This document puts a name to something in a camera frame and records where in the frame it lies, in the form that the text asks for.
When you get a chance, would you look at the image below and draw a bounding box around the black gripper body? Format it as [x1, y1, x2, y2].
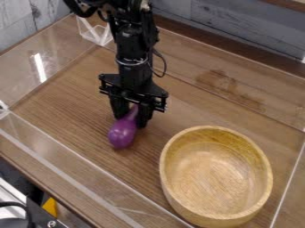
[99, 60, 168, 112]

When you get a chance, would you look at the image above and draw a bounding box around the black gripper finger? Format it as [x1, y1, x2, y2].
[109, 96, 128, 119]
[136, 103, 153, 128]

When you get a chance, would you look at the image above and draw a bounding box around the purple toy eggplant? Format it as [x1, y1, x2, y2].
[107, 105, 137, 149]

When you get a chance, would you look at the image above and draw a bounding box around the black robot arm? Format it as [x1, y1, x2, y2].
[63, 0, 168, 128]

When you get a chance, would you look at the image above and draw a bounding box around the brown wooden bowl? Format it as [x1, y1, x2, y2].
[157, 126, 273, 228]

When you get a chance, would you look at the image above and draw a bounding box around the yellow and black device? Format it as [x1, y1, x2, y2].
[26, 198, 69, 228]

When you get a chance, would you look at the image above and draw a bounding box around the black cable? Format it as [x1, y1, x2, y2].
[148, 47, 168, 78]

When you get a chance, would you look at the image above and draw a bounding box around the clear acrylic corner bracket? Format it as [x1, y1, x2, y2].
[76, 17, 113, 46]

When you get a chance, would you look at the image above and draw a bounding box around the clear acrylic enclosure wall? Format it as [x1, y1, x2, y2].
[0, 17, 305, 228]

